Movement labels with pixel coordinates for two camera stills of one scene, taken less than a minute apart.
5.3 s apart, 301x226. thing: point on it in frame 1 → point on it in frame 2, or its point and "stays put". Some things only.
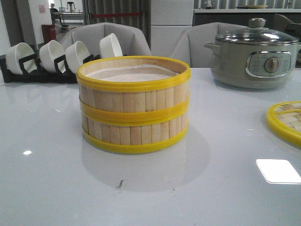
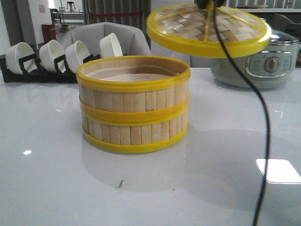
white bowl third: x=75 y=54 stays put
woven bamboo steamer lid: x=284 y=119 → x=187 y=30
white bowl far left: x=17 y=52 stays put
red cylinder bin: x=49 y=32 stays put
